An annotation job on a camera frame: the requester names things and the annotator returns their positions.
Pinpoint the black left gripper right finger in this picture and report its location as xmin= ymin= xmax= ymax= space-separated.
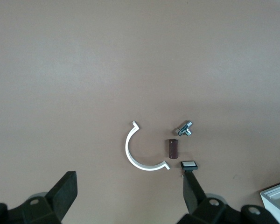
xmin=177 ymin=171 xmax=244 ymax=224

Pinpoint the dark brown cylinder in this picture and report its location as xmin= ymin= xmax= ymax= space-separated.
xmin=165 ymin=138 xmax=179 ymax=160

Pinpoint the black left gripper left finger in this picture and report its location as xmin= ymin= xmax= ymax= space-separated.
xmin=7 ymin=171 xmax=78 ymax=224

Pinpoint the white semicircular plastic clamp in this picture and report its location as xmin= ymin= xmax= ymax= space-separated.
xmin=125 ymin=120 xmax=171 ymax=171

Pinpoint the chrome metal tee fitting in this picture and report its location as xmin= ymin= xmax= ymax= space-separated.
xmin=175 ymin=120 xmax=194 ymax=137

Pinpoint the white rectangular push button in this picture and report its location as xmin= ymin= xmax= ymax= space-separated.
xmin=180 ymin=160 xmax=199 ymax=179

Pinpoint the brown paper table cover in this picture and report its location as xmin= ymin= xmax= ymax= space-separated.
xmin=0 ymin=0 xmax=280 ymax=224

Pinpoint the white drawer cabinet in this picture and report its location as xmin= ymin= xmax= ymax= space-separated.
xmin=259 ymin=179 xmax=280 ymax=224

